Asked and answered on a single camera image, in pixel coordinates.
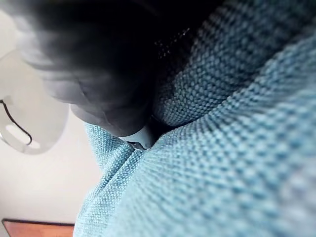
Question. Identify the white round fixture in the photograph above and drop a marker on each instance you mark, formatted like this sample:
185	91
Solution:
29	118

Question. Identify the light blue woven cushion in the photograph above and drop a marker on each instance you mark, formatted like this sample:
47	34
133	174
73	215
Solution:
209	148

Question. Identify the brown wooden furniture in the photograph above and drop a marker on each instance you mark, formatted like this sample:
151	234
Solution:
37	228

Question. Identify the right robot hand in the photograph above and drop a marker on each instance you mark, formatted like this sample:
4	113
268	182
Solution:
98	49

